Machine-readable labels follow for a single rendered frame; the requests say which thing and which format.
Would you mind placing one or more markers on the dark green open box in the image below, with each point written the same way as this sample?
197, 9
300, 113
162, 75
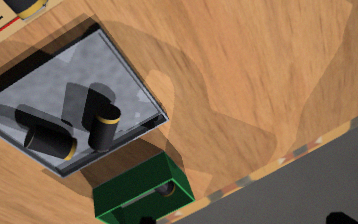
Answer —
139, 182

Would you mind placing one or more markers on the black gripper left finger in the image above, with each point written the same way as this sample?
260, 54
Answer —
147, 220

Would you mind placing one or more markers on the grey square tray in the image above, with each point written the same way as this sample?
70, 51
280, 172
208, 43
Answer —
61, 93

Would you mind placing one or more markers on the black battery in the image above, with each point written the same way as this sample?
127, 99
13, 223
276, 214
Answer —
25, 8
104, 125
50, 142
166, 189

